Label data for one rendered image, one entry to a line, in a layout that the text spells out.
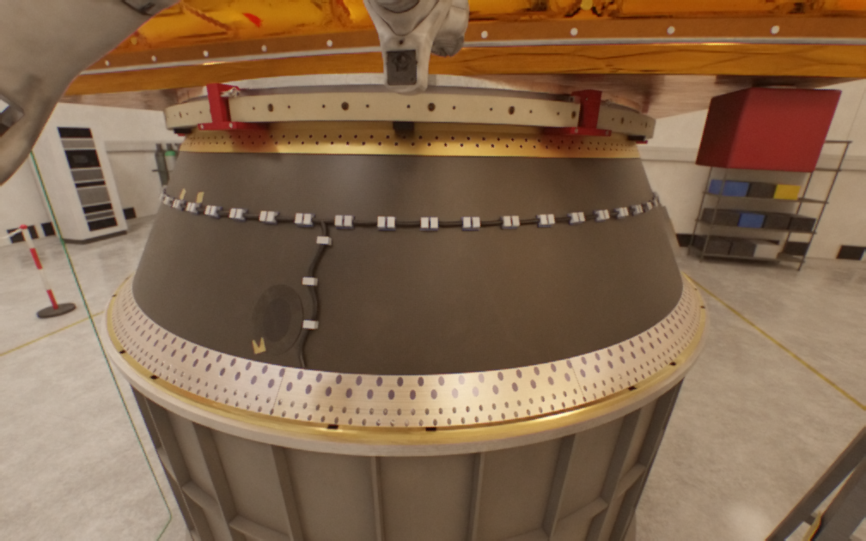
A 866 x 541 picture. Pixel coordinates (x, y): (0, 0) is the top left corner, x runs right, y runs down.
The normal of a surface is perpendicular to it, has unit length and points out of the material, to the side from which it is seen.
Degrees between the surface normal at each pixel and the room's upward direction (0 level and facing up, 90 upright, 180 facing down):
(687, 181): 90
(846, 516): 76
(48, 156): 90
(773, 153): 90
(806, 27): 90
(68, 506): 0
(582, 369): 43
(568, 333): 62
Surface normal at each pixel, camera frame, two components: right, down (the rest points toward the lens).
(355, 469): -0.05, 0.35
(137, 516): 0.02, -0.94
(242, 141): -0.35, -0.17
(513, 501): 0.25, 0.34
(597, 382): 0.27, -0.46
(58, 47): 0.34, 0.93
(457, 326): 0.11, -0.13
